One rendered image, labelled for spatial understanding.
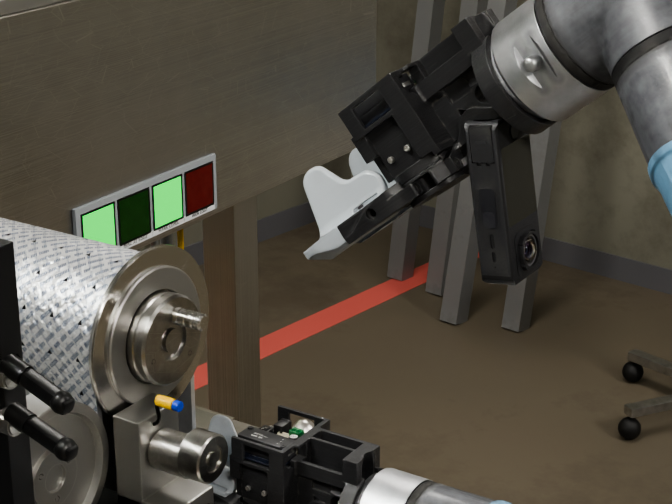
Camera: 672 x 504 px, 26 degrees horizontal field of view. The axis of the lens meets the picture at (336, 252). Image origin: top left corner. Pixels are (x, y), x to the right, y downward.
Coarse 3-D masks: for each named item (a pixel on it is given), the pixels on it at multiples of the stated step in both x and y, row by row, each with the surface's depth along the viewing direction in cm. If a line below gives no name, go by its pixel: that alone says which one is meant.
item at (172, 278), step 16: (160, 272) 116; (176, 272) 117; (128, 288) 113; (144, 288) 114; (160, 288) 116; (176, 288) 118; (192, 288) 120; (128, 304) 113; (112, 320) 112; (128, 320) 113; (112, 336) 112; (112, 352) 112; (112, 368) 113; (128, 368) 114; (112, 384) 114; (128, 384) 115; (144, 384) 117; (176, 384) 120; (128, 400) 115
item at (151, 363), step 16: (144, 304) 114; (160, 304) 114; (176, 304) 116; (192, 304) 117; (144, 320) 113; (160, 320) 114; (128, 336) 114; (144, 336) 113; (160, 336) 115; (176, 336) 116; (192, 336) 118; (128, 352) 114; (144, 352) 113; (160, 352) 115; (176, 352) 117; (192, 352) 119; (144, 368) 114; (160, 368) 115; (176, 368) 117; (160, 384) 116
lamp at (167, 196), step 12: (180, 180) 170; (156, 192) 167; (168, 192) 169; (180, 192) 171; (156, 204) 167; (168, 204) 169; (180, 204) 171; (156, 216) 168; (168, 216) 169; (180, 216) 171
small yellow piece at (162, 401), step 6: (156, 396) 110; (162, 396) 110; (156, 402) 110; (162, 402) 110; (168, 402) 109; (174, 402) 109; (180, 402) 109; (156, 408) 112; (168, 408) 110; (174, 408) 109; (180, 408) 109; (156, 414) 112; (156, 420) 113
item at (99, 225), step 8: (104, 208) 159; (112, 208) 161; (88, 216) 157; (96, 216) 158; (104, 216) 160; (112, 216) 161; (88, 224) 158; (96, 224) 159; (104, 224) 160; (112, 224) 161; (88, 232) 158; (96, 232) 159; (104, 232) 160; (112, 232) 161; (96, 240) 159; (104, 240) 160; (112, 240) 162
